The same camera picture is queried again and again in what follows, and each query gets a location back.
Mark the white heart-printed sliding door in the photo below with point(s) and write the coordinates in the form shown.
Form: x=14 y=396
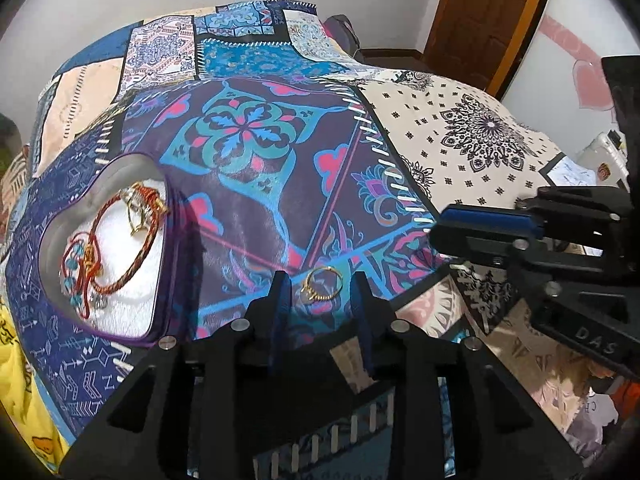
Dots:
x=575 y=20

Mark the brown wooden door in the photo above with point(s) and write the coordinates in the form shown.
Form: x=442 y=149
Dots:
x=480 y=15

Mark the purple heart-shaped tin box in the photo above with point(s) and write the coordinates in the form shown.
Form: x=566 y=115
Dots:
x=125 y=310

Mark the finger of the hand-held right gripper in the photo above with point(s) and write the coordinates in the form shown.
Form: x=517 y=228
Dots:
x=480 y=246
x=490 y=221

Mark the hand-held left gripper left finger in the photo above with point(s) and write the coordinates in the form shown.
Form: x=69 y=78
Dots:
x=280 y=305

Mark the blue patchwork blanket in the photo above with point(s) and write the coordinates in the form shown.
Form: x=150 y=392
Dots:
x=300 y=160

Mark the black framed panel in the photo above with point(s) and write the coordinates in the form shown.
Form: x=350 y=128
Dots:
x=570 y=172

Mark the white plastic box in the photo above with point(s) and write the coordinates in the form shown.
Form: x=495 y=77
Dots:
x=602 y=157

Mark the yellow cloth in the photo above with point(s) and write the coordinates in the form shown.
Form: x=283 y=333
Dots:
x=22 y=385

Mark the cream printed cloth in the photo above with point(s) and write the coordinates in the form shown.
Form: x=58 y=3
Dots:
x=550 y=375

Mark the grey bag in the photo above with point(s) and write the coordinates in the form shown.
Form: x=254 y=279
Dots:
x=345 y=32

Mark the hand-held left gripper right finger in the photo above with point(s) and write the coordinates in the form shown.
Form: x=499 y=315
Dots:
x=361 y=305

